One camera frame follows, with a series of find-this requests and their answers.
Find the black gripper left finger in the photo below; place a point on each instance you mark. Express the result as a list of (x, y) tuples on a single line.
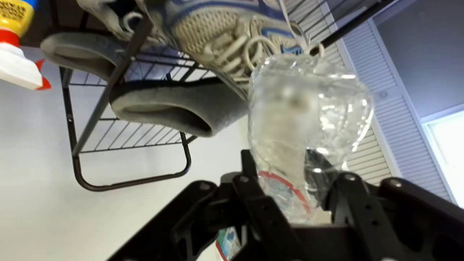
[(217, 218)]

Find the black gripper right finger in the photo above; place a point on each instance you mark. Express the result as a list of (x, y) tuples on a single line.
[(386, 218)]

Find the clear plastic water bottle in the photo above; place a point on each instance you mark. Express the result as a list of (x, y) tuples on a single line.
[(309, 107)]

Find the blue spray bottle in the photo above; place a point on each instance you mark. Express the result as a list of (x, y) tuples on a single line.
[(14, 63)]

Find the white louvered door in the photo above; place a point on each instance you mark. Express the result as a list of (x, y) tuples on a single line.
[(386, 121)]

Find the grey felt slipper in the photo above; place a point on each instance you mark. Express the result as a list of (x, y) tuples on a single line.
[(81, 49), (168, 102)]

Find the black metal shoe rack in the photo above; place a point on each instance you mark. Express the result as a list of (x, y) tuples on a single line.
[(98, 109)]

